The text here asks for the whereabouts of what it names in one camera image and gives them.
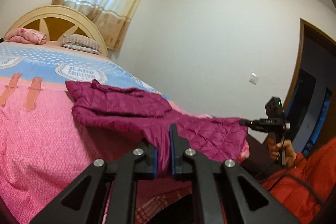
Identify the blue and pink bedspread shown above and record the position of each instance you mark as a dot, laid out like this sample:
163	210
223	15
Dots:
43	149

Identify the striped grey pillow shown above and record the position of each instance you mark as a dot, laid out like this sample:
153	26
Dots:
81	43

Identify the cream wooden headboard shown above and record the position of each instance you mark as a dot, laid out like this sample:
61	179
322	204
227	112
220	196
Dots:
55	21

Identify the person's right hand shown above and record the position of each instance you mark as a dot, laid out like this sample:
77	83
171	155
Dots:
284	149

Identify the magenta puffer jacket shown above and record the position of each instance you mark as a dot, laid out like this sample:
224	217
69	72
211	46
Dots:
136	114

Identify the white wall switch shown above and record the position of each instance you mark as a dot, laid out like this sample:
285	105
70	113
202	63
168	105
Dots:
253	78

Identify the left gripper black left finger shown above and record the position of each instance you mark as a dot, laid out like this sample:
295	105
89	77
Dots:
105	192

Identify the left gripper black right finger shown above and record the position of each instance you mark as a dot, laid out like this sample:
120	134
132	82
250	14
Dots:
223	192

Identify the brown wooden door frame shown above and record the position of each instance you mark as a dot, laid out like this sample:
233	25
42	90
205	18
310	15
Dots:
310	103

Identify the folded pink floral blanket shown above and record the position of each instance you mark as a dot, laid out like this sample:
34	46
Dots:
25	36

